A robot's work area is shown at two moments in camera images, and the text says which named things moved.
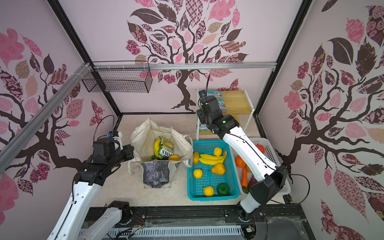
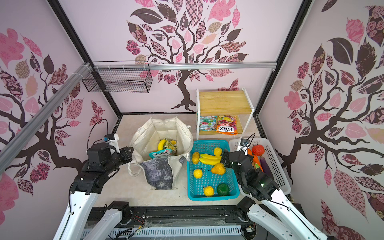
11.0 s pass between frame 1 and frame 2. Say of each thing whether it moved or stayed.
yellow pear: stayed
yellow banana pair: stayed
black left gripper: stayed
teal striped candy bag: moved
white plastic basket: stayed
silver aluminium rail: stayed
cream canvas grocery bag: moved
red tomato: stayed
